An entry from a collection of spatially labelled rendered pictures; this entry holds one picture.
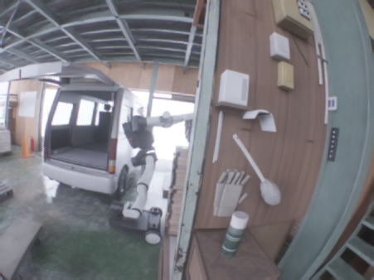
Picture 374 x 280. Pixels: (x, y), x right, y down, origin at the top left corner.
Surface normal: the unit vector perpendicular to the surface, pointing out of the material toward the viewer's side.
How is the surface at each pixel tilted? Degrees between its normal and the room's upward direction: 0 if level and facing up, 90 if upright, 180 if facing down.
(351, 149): 90
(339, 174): 90
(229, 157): 90
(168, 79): 90
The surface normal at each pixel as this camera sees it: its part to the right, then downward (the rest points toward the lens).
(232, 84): 0.09, 0.11
